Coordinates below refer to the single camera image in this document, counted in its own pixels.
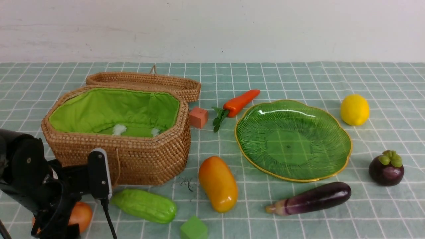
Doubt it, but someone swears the purple toy eggplant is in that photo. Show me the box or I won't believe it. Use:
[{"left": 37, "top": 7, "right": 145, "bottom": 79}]
[{"left": 265, "top": 182, "right": 352, "bottom": 216}]

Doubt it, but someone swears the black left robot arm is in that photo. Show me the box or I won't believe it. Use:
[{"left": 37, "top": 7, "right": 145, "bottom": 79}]
[{"left": 0, "top": 129, "right": 90, "bottom": 239}]

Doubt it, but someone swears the orange toy carrot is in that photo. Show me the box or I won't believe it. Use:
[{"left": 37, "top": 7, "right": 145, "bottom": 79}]
[{"left": 212, "top": 89, "right": 261, "bottom": 132}]

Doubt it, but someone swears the green toy bitter gourd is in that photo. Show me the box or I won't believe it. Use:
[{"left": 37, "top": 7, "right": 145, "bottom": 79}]
[{"left": 110, "top": 189, "right": 177, "bottom": 224}]

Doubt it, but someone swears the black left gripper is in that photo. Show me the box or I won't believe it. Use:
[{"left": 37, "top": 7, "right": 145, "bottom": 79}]
[{"left": 20, "top": 159, "right": 89, "bottom": 239}]

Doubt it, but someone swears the yellow toy lemon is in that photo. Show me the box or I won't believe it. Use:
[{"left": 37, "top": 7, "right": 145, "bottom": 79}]
[{"left": 340, "top": 94, "right": 370, "bottom": 126}]

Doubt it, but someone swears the woven wicker basket lid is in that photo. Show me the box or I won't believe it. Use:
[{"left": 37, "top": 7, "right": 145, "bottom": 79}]
[{"left": 86, "top": 65, "right": 201, "bottom": 102}]

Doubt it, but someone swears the orange foam cube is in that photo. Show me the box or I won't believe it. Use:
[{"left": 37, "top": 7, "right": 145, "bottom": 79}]
[{"left": 189, "top": 107, "right": 208, "bottom": 129}]

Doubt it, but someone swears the purple toy mangosteen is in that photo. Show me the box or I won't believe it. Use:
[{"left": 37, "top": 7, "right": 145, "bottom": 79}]
[{"left": 369, "top": 150, "right": 405, "bottom": 187}]

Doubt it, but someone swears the green foam cube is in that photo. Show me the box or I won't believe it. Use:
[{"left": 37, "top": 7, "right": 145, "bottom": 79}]
[{"left": 180, "top": 216, "right": 208, "bottom": 239}]

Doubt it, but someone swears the woven wicker basket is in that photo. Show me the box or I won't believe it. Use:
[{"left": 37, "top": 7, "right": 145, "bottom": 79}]
[{"left": 41, "top": 86, "right": 191, "bottom": 186}]

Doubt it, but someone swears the green glass leaf plate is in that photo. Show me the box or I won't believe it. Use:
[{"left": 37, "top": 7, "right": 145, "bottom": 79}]
[{"left": 235, "top": 100, "right": 353, "bottom": 183}]

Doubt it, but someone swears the green checkered tablecloth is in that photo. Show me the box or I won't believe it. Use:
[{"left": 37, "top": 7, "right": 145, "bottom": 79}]
[{"left": 0, "top": 62, "right": 425, "bottom": 239}]

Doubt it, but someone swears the orange yellow toy mango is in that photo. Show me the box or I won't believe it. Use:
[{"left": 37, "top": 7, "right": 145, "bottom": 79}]
[{"left": 198, "top": 156, "right": 238, "bottom": 213}]

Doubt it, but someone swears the brown toy potato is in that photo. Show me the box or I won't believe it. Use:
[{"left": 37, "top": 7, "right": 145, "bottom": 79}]
[{"left": 31, "top": 202, "right": 93, "bottom": 239}]

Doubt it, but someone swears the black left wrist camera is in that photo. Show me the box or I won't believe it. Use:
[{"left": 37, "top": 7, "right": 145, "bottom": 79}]
[{"left": 88, "top": 148, "right": 112, "bottom": 201}]

